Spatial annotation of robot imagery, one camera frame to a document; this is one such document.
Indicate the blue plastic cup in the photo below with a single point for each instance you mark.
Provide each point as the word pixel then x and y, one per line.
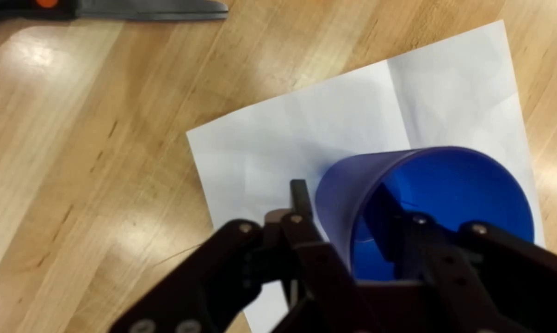
pixel 449 184

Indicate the white paper napkin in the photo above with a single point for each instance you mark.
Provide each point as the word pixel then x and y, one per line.
pixel 459 92

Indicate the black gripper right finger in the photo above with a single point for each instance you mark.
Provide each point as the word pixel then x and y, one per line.
pixel 484 279

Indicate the black-handled scissors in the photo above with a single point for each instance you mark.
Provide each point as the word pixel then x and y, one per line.
pixel 114 11

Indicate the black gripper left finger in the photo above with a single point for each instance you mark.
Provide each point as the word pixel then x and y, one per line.
pixel 229 270

